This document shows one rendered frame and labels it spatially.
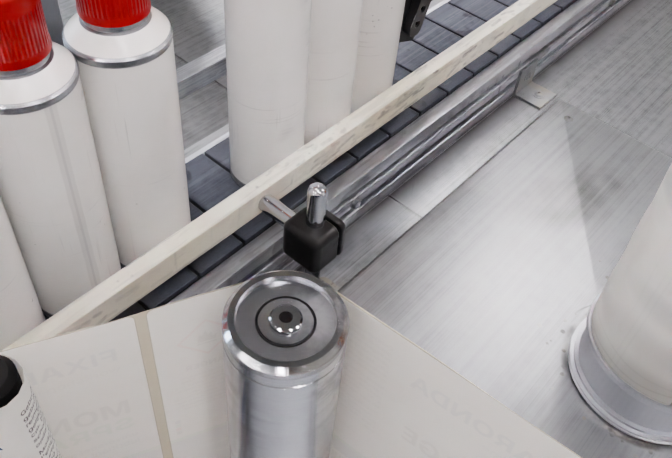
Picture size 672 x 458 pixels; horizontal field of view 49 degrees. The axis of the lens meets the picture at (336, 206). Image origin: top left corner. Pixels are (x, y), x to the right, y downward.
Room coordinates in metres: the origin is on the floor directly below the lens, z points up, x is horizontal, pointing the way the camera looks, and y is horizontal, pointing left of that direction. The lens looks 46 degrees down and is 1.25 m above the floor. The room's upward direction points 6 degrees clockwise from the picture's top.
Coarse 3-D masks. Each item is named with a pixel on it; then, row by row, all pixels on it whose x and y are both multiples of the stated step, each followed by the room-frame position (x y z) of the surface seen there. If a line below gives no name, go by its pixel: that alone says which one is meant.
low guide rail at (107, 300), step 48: (528, 0) 0.59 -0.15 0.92; (480, 48) 0.53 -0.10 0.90; (384, 96) 0.44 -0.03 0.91; (336, 144) 0.38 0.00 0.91; (240, 192) 0.32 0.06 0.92; (288, 192) 0.34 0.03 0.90; (192, 240) 0.28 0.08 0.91; (96, 288) 0.24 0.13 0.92; (144, 288) 0.25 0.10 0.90; (48, 336) 0.20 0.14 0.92
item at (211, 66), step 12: (216, 48) 0.41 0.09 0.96; (204, 60) 0.39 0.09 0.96; (216, 60) 0.39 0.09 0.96; (180, 72) 0.38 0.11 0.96; (192, 72) 0.38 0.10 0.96; (204, 72) 0.38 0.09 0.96; (216, 72) 0.39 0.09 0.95; (180, 84) 0.37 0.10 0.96; (192, 84) 0.37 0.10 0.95; (204, 84) 0.38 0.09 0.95; (180, 96) 0.37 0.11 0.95
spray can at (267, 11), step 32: (224, 0) 0.37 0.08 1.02; (256, 0) 0.36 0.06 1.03; (288, 0) 0.36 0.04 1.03; (256, 32) 0.36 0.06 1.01; (288, 32) 0.36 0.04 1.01; (256, 64) 0.36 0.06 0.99; (288, 64) 0.36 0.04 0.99; (256, 96) 0.36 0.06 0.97; (288, 96) 0.36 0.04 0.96; (256, 128) 0.36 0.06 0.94; (288, 128) 0.36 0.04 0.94; (256, 160) 0.36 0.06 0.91
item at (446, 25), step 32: (480, 0) 0.65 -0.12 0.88; (512, 0) 0.65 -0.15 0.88; (576, 0) 0.69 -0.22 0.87; (448, 32) 0.58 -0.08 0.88; (416, 64) 0.53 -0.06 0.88; (480, 64) 0.54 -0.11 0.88; (384, 128) 0.44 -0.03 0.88; (192, 160) 0.38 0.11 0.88; (224, 160) 0.39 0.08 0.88; (352, 160) 0.40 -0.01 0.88; (192, 192) 0.35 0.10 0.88; (224, 192) 0.35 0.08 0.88; (256, 224) 0.33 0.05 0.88; (224, 256) 0.30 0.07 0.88; (160, 288) 0.27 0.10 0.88
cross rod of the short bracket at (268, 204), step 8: (264, 200) 0.32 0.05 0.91; (272, 200) 0.32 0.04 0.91; (264, 208) 0.32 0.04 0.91; (272, 208) 0.32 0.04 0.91; (280, 208) 0.32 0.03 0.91; (288, 208) 0.32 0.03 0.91; (272, 216) 0.31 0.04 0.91; (280, 216) 0.31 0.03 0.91; (288, 216) 0.31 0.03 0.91; (280, 224) 0.31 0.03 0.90
